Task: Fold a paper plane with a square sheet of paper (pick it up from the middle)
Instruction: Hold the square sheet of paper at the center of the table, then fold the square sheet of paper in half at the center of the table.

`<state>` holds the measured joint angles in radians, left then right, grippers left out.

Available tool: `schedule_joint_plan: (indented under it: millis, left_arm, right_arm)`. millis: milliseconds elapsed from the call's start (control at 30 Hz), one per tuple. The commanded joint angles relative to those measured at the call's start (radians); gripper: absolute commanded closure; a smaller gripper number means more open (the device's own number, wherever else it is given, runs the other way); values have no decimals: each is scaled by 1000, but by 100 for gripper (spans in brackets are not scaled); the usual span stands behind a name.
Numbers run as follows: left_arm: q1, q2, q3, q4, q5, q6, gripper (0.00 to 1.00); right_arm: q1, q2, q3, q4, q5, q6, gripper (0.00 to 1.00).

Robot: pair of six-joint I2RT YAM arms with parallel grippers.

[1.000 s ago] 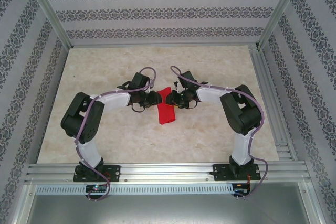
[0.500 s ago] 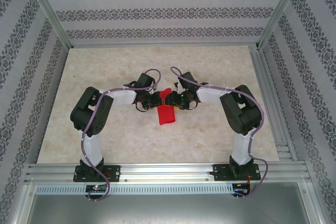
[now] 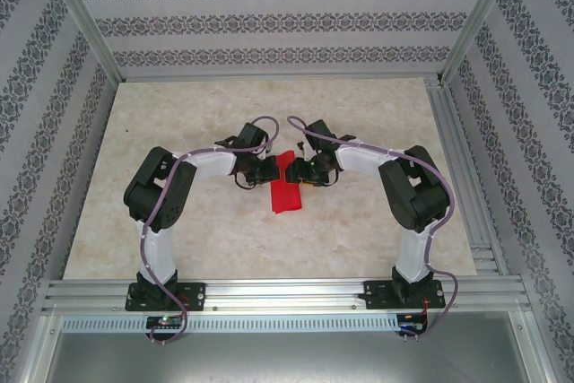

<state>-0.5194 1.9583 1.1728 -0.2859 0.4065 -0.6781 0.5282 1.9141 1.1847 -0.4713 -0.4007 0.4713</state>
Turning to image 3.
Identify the slotted grey cable duct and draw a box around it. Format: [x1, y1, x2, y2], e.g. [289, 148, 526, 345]
[60, 314, 403, 334]

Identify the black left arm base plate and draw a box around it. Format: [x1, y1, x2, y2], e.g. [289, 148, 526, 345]
[125, 282, 207, 312]

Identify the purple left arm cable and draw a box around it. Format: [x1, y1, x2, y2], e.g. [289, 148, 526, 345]
[140, 116, 283, 346]

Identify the red cloth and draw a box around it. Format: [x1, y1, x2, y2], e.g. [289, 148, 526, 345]
[270, 152, 304, 216]

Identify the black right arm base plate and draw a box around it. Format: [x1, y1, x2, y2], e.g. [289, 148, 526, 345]
[363, 279, 445, 311]

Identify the grey sheet metal panel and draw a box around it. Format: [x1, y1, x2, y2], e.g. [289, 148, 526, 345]
[44, 332, 537, 383]

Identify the black right gripper cable loop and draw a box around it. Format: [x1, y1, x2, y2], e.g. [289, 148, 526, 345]
[312, 170, 341, 190]

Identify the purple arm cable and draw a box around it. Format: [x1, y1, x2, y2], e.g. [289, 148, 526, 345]
[140, 116, 283, 346]
[286, 115, 459, 343]

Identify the aluminium frame post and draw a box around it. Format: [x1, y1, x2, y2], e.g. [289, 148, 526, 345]
[39, 0, 123, 84]
[441, 0, 524, 84]

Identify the wide grooved aluminium rail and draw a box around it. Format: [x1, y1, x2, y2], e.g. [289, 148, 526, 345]
[42, 277, 533, 315]

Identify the long grooved aluminium profile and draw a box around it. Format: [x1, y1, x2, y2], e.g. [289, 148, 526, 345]
[425, 77, 510, 276]

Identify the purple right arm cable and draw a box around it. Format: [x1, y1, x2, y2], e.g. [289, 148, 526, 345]
[286, 115, 459, 343]

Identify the thin aluminium frame rail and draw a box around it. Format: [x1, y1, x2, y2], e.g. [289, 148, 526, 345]
[118, 74, 443, 83]

